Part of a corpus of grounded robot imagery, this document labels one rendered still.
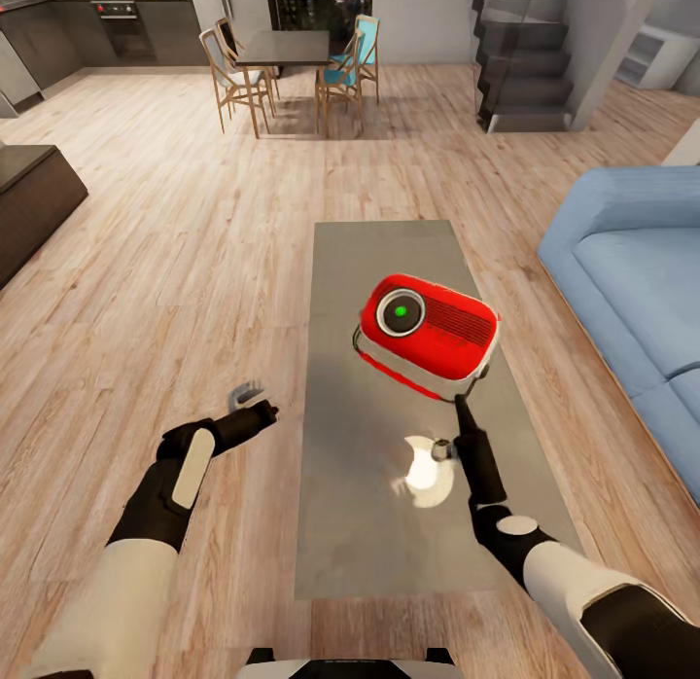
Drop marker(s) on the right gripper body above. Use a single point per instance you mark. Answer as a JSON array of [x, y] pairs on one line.
[[477, 457]]

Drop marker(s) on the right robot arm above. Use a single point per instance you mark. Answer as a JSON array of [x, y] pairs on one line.
[[617, 627]]

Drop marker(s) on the radio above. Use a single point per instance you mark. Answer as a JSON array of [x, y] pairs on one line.
[[438, 330]]

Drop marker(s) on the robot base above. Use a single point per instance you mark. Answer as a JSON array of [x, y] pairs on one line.
[[262, 665]]

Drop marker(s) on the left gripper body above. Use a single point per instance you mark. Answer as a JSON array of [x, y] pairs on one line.
[[250, 421]]

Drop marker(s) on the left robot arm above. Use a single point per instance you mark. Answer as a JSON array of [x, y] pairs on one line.
[[111, 628]]

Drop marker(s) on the fixed window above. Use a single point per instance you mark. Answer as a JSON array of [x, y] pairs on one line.
[[337, 16]]

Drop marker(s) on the oven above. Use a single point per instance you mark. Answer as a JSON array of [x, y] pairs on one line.
[[124, 27]]

